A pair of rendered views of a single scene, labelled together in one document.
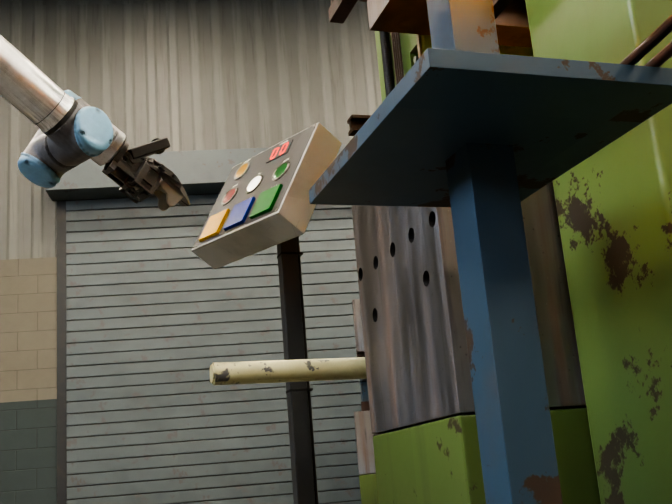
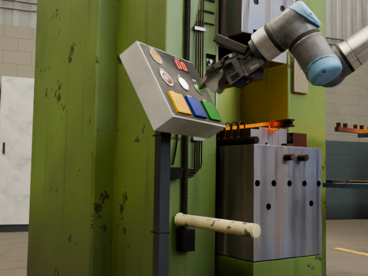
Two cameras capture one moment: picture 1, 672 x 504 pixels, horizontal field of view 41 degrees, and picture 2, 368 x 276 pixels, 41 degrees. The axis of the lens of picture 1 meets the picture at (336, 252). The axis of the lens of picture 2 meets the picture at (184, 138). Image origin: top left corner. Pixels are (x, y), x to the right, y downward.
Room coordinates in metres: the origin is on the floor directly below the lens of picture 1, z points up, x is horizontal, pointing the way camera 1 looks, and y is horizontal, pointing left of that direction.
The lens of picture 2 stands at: (2.41, 1.73, 0.79)
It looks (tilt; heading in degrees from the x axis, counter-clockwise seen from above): 4 degrees up; 255
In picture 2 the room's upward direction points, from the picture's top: 1 degrees clockwise
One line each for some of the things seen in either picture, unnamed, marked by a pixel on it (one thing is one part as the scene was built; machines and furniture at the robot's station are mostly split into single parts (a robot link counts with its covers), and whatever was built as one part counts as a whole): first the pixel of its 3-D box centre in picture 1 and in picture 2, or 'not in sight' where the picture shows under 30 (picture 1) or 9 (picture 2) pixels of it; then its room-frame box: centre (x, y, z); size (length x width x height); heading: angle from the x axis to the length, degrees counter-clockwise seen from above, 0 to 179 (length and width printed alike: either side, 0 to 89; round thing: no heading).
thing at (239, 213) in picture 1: (240, 214); (195, 108); (1.96, 0.21, 1.01); 0.07 x 0.05 x 0.07; 43
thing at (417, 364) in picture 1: (543, 289); (243, 198); (1.56, -0.36, 0.69); 0.56 x 0.38 x 0.45; 108
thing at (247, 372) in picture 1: (317, 369); (213, 224); (1.84, 0.06, 0.62); 0.44 x 0.05 x 0.05; 108
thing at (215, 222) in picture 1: (215, 226); (178, 104); (2.04, 0.28, 1.01); 0.07 x 0.05 x 0.07; 43
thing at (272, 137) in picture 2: not in sight; (236, 138); (1.61, -0.34, 0.96); 0.42 x 0.20 x 0.09; 108
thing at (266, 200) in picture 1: (267, 202); (210, 111); (1.89, 0.14, 1.01); 0.07 x 0.05 x 0.07; 43
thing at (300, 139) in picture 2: not in sight; (289, 141); (1.39, -0.25, 0.95); 0.12 x 0.09 x 0.07; 108
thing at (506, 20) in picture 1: (510, 23); (235, 78); (1.60, -0.38, 1.24); 0.30 x 0.07 x 0.06; 108
